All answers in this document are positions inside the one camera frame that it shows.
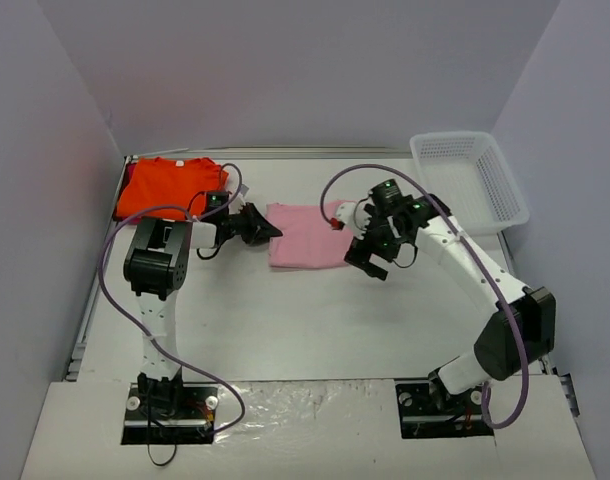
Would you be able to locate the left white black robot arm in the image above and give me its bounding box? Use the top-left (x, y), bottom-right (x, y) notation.
top-left (123, 191), bottom-right (283, 418)

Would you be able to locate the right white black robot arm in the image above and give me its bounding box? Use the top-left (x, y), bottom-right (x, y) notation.
top-left (332, 179), bottom-right (556, 413)

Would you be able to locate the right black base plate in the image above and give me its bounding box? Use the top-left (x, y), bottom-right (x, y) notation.
top-left (395, 379), bottom-right (494, 440)

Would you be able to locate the thin black cable loop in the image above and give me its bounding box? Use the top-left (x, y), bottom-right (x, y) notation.
top-left (145, 419), bottom-right (180, 468)

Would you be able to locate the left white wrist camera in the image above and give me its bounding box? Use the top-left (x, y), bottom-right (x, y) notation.
top-left (229, 185), bottom-right (249, 214)

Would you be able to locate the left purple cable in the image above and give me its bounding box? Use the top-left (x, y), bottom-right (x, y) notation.
top-left (98, 162), bottom-right (248, 435)

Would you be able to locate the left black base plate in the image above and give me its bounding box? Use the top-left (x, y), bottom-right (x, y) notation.
top-left (121, 384), bottom-right (219, 446)

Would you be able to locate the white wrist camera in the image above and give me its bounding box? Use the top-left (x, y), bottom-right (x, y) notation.
top-left (334, 199), bottom-right (371, 238)
top-left (229, 185), bottom-right (249, 214)

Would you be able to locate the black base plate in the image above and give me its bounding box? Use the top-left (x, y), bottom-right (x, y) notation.
top-left (395, 379), bottom-right (494, 440)
top-left (121, 384), bottom-right (219, 446)

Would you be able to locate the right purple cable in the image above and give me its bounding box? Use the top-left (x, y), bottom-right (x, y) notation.
top-left (318, 163), bottom-right (531, 431)

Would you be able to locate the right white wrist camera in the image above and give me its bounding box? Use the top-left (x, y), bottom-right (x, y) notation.
top-left (334, 199), bottom-right (371, 238)

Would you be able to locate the pink t shirt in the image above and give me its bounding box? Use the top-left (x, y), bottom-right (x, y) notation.
top-left (266, 203), bottom-right (353, 270)

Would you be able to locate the purple cable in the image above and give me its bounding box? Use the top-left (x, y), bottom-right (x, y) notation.
top-left (318, 163), bottom-right (531, 431)
top-left (98, 162), bottom-right (248, 435)

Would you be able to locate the white plastic basket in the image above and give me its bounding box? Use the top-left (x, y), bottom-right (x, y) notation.
top-left (410, 131), bottom-right (529, 236)

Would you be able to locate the folded orange t shirt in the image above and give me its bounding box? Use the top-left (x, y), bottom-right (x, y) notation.
top-left (118, 157), bottom-right (229, 219)

